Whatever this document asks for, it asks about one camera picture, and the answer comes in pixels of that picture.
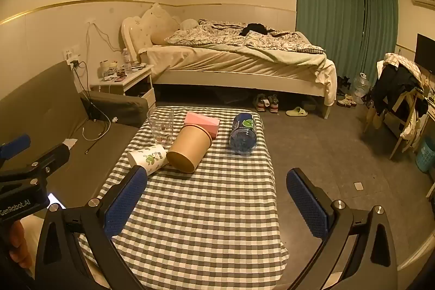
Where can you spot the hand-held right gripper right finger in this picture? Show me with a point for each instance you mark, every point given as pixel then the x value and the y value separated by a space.
pixel 307 205

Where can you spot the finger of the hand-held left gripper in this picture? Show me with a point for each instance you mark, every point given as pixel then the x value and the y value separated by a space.
pixel 15 144
pixel 51 155

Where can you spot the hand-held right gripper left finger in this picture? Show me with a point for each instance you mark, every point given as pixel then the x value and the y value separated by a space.
pixel 125 203

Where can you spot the white printed paper cup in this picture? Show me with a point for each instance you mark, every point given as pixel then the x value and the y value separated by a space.
pixel 148 157

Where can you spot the clear plastic cup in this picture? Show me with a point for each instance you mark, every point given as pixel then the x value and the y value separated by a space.
pixel 160 127

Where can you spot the brown paper cup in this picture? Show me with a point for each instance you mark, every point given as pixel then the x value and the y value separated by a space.
pixel 190 144

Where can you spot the person's left hand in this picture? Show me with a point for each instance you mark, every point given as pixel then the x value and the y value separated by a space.
pixel 19 242

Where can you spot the white tissue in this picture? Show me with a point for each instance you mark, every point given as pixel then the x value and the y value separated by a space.
pixel 70 143

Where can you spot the grey sofa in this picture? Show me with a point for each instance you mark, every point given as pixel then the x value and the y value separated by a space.
pixel 44 106

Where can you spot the white paper scrap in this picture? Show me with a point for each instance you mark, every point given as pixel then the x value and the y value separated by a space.
pixel 359 186

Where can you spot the grey cushion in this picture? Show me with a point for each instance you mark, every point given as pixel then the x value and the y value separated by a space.
pixel 119 106

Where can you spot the grey white checked tablecloth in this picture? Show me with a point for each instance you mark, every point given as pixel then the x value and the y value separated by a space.
pixel 210 208

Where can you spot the green slipper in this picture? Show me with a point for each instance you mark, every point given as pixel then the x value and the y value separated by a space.
pixel 296 112

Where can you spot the white paper roll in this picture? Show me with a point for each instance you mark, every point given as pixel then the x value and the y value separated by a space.
pixel 108 68

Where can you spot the striped sneaker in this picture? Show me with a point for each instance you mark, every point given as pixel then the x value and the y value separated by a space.
pixel 260 103
pixel 274 103

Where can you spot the white nightstand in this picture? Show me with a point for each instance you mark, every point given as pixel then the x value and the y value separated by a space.
pixel 132 82

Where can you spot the white shoes pair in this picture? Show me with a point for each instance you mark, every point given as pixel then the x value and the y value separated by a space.
pixel 346 101

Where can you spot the pink sponge block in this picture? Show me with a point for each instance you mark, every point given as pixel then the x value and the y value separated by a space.
pixel 204 123

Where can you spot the clear plastic bottle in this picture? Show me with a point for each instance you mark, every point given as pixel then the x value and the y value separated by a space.
pixel 126 60

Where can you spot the wooden chair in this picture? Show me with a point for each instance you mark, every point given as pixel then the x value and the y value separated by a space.
pixel 406 127

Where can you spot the blue laundry basket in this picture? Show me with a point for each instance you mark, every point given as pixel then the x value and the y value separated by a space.
pixel 426 154

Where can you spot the clear water jug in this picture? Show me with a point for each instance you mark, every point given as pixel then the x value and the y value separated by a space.
pixel 361 86

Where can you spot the white bed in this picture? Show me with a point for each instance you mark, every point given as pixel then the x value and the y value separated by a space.
pixel 238 79

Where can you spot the pile of clothes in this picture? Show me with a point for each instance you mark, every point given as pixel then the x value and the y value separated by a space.
pixel 394 86

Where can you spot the cream bed sheet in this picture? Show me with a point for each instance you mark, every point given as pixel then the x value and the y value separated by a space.
pixel 221 60

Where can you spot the floral quilt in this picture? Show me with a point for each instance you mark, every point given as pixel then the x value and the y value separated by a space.
pixel 238 37

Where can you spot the black garment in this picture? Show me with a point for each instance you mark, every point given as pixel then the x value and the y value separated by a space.
pixel 255 29

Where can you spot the white pillow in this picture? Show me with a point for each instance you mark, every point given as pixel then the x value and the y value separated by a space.
pixel 188 24

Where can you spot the black television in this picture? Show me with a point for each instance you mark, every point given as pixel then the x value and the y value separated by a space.
pixel 424 54

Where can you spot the green curtain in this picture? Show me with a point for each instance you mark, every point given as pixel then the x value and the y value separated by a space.
pixel 329 11

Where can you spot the white wall socket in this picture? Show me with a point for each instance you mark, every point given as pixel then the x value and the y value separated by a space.
pixel 72 55

